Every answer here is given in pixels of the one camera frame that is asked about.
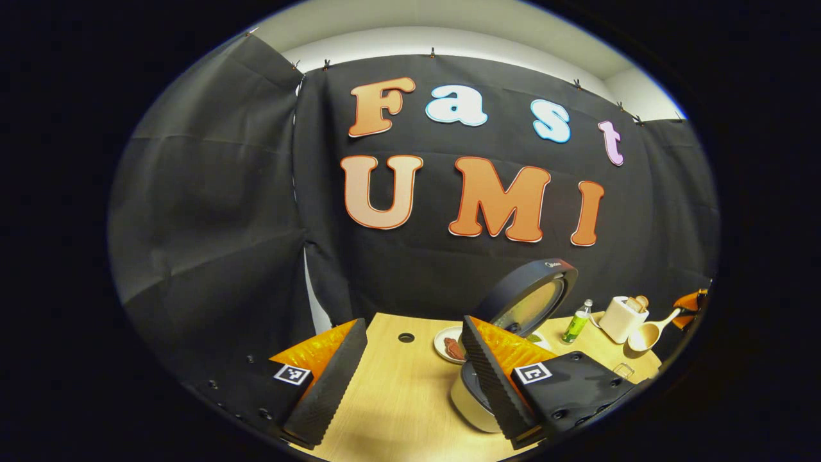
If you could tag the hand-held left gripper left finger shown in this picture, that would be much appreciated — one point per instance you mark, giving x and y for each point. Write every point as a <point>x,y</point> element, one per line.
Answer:
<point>333,385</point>

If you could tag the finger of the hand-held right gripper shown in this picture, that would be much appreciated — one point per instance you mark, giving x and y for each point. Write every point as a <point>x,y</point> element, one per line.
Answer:
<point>691,301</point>

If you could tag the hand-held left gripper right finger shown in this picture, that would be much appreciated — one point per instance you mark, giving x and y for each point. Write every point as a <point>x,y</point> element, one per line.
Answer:
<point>490,378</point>

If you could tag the wooden spoon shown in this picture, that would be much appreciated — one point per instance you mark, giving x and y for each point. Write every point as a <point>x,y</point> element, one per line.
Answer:
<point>644,337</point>

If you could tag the dark grey rice cooker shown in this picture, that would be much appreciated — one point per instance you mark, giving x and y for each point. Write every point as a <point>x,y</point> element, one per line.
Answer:
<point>513,282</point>

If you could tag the toasted bread slice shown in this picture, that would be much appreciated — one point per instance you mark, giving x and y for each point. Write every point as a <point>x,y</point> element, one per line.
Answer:
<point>632,305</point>
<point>643,300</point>

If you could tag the small dish of red beans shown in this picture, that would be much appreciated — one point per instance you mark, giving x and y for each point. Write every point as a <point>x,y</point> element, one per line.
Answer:
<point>452,346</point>

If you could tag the divided white grain dish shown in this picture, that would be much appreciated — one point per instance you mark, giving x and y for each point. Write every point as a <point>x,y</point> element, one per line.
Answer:
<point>534,337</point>

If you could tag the white toaster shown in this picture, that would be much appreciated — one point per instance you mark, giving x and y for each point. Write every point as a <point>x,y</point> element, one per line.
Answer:
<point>616,321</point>

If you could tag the black table grommet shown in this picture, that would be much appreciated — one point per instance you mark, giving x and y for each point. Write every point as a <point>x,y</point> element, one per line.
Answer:
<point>406,337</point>

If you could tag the green drink bottle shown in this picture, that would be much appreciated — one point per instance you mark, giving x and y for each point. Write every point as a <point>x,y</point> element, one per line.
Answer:
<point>575,327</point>

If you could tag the black backdrop cloth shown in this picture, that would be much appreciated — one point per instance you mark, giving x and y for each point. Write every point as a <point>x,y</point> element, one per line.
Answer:
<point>224,224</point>

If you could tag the row of cloth clips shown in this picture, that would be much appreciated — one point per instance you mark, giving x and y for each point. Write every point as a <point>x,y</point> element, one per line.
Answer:
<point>432,52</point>

